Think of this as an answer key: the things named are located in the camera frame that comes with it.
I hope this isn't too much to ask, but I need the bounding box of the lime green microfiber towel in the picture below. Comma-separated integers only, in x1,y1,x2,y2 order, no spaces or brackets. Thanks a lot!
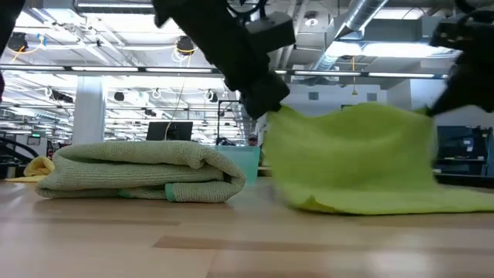
264,102,494,216

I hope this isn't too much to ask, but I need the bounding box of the white building pillar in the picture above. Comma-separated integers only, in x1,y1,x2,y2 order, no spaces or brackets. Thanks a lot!
71,75,107,147

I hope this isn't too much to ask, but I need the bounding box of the black metal frame stand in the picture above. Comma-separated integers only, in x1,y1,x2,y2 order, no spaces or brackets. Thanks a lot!
217,99,248,146

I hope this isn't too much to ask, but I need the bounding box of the teal plastic bin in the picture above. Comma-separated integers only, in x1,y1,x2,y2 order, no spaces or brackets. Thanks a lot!
214,144,262,185

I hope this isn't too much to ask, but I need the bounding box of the black ceiling cable reel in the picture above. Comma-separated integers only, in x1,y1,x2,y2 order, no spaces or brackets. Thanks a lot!
176,35,196,56
7,32,29,53

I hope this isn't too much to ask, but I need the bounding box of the dark blue equipment cabinet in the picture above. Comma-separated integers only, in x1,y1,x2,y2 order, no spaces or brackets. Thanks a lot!
435,125,494,177

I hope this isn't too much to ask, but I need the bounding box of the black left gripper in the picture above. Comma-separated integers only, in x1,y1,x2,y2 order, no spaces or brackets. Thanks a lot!
152,0,290,120

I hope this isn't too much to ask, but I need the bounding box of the silver ribbed ventilation duct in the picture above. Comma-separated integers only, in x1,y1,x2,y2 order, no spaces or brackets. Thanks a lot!
312,0,389,71

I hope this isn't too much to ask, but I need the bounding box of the black computer monitor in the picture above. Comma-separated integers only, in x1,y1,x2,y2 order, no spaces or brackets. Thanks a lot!
145,121,194,141

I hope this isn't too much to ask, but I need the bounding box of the yellow microfiber towel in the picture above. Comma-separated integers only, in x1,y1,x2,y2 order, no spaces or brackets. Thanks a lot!
5,156,56,183

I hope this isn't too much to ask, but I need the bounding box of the pale green microfiber towel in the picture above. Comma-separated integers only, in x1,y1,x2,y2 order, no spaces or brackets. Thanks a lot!
34,140,247,205

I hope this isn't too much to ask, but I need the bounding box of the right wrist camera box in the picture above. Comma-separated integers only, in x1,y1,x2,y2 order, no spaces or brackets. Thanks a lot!
429,19,478,53

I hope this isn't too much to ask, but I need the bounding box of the long ceiling light rail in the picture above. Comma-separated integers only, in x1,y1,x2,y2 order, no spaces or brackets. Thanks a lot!
0,64,448,80

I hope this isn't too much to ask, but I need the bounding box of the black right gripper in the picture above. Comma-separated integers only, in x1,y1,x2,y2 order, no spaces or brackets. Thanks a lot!
426,46,494,116

